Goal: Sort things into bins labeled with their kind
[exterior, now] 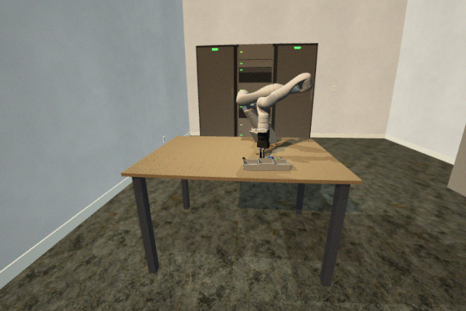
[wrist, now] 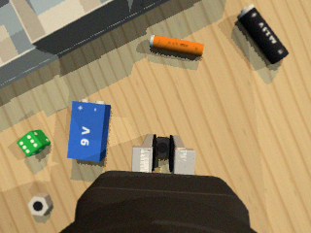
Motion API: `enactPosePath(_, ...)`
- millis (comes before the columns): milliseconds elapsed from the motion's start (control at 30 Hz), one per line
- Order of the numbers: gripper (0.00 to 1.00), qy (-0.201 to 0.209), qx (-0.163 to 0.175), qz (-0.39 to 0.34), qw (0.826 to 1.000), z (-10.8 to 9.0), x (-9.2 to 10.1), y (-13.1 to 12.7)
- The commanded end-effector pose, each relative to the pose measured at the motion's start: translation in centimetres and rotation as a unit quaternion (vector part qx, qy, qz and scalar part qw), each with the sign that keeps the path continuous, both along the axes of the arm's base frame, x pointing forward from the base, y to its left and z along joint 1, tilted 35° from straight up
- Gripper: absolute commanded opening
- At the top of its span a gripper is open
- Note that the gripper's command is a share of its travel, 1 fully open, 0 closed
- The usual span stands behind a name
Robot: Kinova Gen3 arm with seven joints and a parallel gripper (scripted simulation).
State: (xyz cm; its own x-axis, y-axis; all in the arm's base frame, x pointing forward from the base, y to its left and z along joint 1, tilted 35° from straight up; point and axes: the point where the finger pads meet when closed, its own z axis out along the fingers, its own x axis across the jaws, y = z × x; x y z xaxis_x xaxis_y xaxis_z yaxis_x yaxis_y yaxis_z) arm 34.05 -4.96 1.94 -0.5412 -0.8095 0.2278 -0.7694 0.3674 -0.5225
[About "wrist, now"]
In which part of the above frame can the dark grey hex nut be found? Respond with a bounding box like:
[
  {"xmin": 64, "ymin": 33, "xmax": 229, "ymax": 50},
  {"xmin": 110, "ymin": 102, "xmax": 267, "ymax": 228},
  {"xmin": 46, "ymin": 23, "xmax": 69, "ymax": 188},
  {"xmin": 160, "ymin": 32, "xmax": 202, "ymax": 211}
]
[{"xmin": 155, "ymin": 137, "xmax": 170, "ymax": 158}]

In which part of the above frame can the black aa battery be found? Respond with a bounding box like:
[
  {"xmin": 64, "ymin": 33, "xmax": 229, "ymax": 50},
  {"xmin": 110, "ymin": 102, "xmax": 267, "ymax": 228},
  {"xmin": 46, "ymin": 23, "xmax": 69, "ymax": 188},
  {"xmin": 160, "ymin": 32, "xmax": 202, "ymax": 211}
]
[{"xmin": 237, "ymin": 5, "xmax": 289, "ymax": 64}]

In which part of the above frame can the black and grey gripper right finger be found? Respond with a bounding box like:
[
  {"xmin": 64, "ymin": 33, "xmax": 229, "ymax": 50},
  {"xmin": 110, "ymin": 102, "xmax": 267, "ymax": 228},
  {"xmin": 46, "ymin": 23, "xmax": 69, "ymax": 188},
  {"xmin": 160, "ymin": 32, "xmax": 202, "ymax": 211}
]
[{"xmin": 168, "ymin": 135, "xmax": 195, "ymax": 175}]

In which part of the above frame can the green die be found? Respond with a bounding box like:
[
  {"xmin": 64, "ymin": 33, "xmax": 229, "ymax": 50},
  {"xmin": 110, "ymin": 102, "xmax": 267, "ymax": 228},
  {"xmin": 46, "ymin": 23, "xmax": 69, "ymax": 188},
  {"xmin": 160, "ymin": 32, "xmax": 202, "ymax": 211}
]
[{"xmin": 17, "ymin": 129, "xmax": 51, "ymax": 156}]

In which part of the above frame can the orange aaa battery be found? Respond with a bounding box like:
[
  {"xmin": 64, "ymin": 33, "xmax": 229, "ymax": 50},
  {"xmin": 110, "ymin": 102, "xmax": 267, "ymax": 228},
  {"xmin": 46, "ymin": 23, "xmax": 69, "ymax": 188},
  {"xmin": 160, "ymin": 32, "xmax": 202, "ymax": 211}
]
[{"xmin": 149, "ymin": 35, "xmax": 204, "ymax": 56}]

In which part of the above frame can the blue 9v battery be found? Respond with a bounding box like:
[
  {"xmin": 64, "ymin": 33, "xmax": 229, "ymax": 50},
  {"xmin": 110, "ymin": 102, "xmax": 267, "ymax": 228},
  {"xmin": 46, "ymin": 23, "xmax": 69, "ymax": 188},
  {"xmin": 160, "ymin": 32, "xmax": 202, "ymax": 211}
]
[{"xmin": 67, "ymin": 99, "xmax": 111, "ymax": 162}]

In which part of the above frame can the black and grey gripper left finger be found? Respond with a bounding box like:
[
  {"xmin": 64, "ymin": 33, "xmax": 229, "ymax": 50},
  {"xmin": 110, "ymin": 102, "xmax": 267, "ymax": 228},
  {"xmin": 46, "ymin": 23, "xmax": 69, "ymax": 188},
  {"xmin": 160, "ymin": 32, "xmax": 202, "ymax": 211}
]
[{"xmin": 131, "ymin": 134, "xmax": 156, "ymax": 173}]

